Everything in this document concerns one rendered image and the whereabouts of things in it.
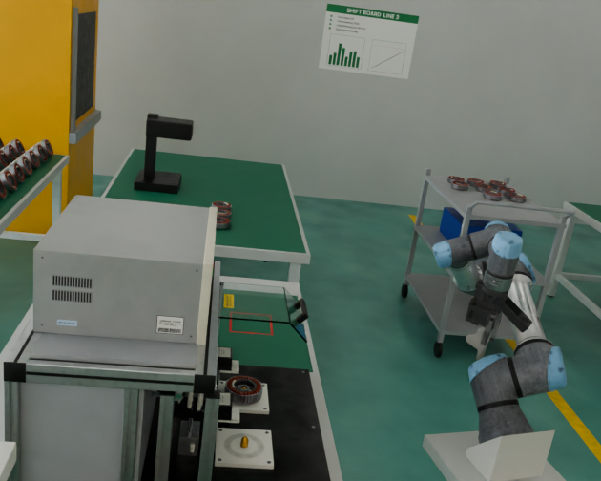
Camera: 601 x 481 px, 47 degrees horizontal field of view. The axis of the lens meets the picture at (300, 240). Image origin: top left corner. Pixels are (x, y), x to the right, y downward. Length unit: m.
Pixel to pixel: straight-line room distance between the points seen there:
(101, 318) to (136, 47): 5.44
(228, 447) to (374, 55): 5.53
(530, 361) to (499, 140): 5.59
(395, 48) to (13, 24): 3.56
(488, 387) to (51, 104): 3.93
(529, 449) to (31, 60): 4.17
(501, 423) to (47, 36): 4.06
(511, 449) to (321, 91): 5.38
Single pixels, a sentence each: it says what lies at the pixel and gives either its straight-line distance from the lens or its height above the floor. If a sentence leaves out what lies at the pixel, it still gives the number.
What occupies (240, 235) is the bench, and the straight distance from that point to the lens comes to 3.49.
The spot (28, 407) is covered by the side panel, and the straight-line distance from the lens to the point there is 1.64.
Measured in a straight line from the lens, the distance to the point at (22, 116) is 5.29.
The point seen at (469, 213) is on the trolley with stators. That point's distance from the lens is 3.95.
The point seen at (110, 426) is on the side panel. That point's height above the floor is 0.96.
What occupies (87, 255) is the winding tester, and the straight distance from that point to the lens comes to 1.59.
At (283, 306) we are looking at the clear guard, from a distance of 2.00.
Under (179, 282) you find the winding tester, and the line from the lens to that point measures 1.58.
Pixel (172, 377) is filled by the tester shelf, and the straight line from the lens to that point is 1.54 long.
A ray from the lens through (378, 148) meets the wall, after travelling 7.16.
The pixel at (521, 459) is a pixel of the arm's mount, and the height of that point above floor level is 0.81.
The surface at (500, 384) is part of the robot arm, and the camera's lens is 2.04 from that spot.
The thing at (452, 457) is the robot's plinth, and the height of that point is 0.75.
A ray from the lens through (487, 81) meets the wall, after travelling 7.35.
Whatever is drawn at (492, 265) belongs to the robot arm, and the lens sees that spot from 1.90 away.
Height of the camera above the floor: 1.90
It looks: 19 degrees down
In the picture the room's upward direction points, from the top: 8 degrees clockwise
